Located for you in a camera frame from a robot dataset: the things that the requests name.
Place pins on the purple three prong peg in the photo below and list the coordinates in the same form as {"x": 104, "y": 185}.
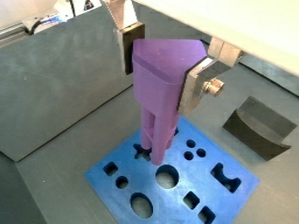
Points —
{"x": 160, "y": 63}

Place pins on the aluminium frame rail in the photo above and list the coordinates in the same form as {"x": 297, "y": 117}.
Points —
{"x": 24, "y": 16}

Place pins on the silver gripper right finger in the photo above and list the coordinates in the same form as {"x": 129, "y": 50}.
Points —
{"x": 200, "y": 79}

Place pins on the blue shape sorter board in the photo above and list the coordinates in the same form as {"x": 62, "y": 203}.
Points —
{"x": 198, "y": 187}

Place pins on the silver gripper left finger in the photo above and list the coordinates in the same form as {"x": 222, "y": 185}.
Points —
{"x": 128, "y": 30}

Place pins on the dark grey curved block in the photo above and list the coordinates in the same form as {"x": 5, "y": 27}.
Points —
{"x": 259, "y": 128}

